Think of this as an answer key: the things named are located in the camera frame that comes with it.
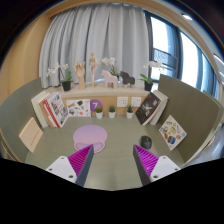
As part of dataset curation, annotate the colourful sticker sheet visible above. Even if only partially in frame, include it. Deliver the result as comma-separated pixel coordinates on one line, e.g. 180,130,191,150
158,114,188,151

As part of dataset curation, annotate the beige card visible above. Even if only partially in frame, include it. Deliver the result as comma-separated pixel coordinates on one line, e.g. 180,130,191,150
18,116,44,153

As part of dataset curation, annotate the grey curtain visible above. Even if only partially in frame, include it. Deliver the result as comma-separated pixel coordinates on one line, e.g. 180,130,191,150
38,3,150,89

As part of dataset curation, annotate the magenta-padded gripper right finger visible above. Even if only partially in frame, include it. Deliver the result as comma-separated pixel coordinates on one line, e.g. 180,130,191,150
132,144,181,187

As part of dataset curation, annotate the pink wooden horse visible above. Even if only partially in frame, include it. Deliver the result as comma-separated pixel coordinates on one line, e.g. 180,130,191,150
101,69,119,90

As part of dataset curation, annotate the dark wooden horse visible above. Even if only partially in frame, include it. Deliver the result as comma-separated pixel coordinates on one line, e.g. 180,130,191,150
119,70,136,88

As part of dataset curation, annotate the white sticker sheet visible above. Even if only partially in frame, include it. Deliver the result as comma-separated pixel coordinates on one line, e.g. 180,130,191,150
65,98,92,118

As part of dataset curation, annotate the beige desk shelf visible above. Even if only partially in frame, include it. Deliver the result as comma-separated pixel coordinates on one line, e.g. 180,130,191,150
43,81,151,116

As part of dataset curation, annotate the wooden hand model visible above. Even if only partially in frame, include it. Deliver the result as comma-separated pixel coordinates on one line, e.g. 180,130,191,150
73,61,87,90

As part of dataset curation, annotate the white orchid in black pot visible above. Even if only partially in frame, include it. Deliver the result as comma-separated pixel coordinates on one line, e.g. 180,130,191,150
138,60,165,92
101,57,120,79
45,63,74,92

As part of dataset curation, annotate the red-edged magazine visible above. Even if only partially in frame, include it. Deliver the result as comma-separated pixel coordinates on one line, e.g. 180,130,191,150
42,92,70,129

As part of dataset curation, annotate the small succulent in white pot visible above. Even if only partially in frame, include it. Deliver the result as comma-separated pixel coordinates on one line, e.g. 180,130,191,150
125,104,135,120
94,105,104,120
108,105,117,119

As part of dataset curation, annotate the black book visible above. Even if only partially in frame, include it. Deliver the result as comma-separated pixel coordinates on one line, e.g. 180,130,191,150
135,92,162,126

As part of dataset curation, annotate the purple round number sign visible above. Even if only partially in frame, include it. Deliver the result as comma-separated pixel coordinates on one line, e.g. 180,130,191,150
89,98,104,113

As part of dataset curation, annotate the purple mouse pad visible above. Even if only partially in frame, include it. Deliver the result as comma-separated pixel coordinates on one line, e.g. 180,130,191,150
72,124,108,154

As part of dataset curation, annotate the wooden mannequin figure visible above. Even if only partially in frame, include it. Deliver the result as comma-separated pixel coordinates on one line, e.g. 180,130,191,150
87,51,101,88

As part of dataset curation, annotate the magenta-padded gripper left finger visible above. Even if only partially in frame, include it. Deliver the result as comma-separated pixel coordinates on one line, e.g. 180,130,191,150
45,143,95,188

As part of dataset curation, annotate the green desk partition panel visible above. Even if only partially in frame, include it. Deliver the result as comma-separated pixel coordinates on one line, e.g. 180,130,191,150
157,73,223,164

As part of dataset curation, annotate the black computer mouse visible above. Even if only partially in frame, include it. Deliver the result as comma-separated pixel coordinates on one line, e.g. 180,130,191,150
140,135,153,150

